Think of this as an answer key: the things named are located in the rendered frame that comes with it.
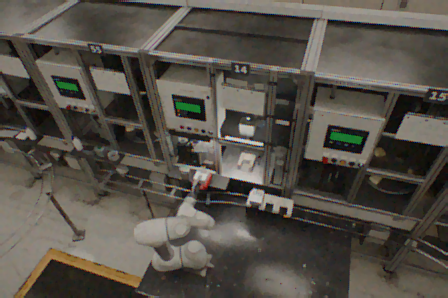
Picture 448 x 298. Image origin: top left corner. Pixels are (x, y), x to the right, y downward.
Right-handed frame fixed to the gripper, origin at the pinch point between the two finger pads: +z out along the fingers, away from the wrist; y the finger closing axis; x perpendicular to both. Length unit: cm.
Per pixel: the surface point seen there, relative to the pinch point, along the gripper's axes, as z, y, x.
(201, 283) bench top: -68, -34, -23
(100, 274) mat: -67, -101, 91
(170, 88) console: 20, 74, 22
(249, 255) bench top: -36, -35, -52
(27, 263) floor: -79, -101, 172
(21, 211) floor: -29, -102, 225
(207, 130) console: 18.8, 39.7, -3.6
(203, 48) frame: 40, 97, 1
